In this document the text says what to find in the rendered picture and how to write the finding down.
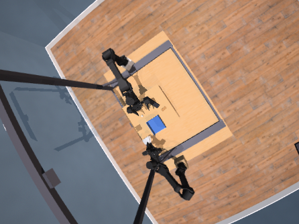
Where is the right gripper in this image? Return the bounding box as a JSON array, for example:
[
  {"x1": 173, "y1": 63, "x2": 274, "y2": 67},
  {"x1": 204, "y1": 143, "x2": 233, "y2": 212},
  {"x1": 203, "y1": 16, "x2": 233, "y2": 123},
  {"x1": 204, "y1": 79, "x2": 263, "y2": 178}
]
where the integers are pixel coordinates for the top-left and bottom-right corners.
[{"x1": 142, "y1": 142, "x2": 158, "y2": 160}]

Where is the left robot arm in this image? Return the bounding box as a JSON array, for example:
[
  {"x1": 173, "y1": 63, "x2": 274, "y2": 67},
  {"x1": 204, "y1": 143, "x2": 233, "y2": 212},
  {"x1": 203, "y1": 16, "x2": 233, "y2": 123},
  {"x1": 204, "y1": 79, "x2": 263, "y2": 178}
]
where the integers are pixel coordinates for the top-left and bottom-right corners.
[{"x1": 102, "y1": 48, "x2": 143, "y2": 112}]

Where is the blue open tray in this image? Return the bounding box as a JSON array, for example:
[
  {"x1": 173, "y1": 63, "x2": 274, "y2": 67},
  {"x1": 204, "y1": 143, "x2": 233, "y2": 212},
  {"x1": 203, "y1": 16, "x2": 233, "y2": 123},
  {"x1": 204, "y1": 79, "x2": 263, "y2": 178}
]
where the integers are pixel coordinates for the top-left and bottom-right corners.
[{"x1": 147, "y1": 115, "x2": 166, "y2": 134}]

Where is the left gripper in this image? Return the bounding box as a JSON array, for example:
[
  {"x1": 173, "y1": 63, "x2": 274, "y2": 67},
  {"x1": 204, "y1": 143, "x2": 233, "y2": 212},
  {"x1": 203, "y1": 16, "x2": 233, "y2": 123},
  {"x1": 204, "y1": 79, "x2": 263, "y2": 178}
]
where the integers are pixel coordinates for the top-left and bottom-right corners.
[{"x1": 127, "y1": 95, "x2": 150, "y2": 116}]

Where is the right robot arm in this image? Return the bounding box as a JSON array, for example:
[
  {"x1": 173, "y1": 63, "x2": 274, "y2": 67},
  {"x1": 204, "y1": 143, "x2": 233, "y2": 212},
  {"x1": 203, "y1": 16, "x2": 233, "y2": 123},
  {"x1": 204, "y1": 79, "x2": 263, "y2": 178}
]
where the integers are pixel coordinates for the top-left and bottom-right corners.
[{"x1": 146, "y1": 148, "x2": 194, "y2": 201}]

